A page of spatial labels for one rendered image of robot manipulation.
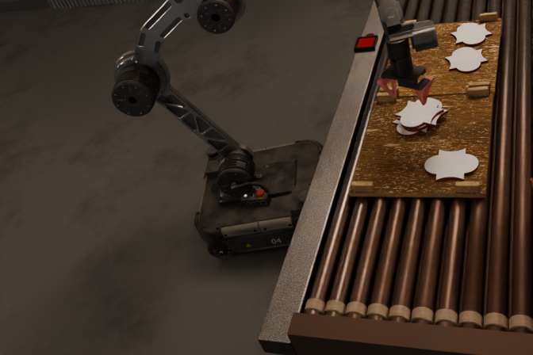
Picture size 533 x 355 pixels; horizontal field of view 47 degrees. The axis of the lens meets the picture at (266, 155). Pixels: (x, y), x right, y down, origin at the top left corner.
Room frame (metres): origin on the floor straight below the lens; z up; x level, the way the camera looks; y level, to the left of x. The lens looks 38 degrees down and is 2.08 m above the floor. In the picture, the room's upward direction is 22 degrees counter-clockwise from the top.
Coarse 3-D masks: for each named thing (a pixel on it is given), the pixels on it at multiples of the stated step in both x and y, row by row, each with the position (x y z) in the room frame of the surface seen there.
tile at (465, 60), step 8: (464, 48) 1.60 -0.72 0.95; (472, 48) 1.59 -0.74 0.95; (456, 56) 1.58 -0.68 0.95; (464, 56) 1.56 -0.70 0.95; (472, 56) 1.55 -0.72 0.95; (480, 56) 1.53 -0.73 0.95; (456, 64) 1.54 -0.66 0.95; (464, 64) 1.52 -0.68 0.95; (472, 64) 1.51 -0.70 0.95; (480, 64) 1.50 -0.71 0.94; (464, 72) 1.49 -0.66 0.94; (472, 72) 1.48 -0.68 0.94
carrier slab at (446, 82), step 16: (448, 32) 1.74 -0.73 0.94; (496, 32) 1.63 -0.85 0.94; (432, 48) 1.69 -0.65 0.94; (448, 48) 1.65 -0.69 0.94; (480, 48) 1.58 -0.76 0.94; (496, 48) 1.55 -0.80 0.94; (416, 64) 1.64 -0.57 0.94; (432, 64) 1.60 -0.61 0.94; (448, 64) 1.57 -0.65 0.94; (496, 64) 1.48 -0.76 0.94; (448, 80) 1.49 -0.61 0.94; (464, 80) 1.46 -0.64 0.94; (480, 80) 1.43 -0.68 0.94; (496, 80) 1.42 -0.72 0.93; (400, 96) 1.51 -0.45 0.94; (416, 96) 1.48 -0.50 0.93
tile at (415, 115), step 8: (408, 104) 1.41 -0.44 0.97; (416, 104) 1.39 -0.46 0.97; (432, 104) 1.37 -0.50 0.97; (400, 112) 1.39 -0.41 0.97; (408, 112) 1.37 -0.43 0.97; (416, 112) 1.36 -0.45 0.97; (424, 112) 1.35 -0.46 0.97; (432, 112) 1.33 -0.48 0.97; (440, 112) 1.33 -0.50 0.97; (408, 120) 1.34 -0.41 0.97; (416, 120) 1.32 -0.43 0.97; (424, 120) 1.31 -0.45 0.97; (408, 128) 1.31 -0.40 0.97
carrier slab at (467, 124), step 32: (448, 96) 1.42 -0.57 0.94; (384, 128) 1.39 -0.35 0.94; (448, 128) 1.28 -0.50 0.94; (480, 128) 1.24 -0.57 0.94; (384, 160) 1.26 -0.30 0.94; (416, 160) 1.21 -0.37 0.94; (480, 160) 1.12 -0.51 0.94; (352, 192) 1.19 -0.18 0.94; (384, 192) 1.15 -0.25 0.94; (416, 192) 1.10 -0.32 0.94; (448, 192) 1.06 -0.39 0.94
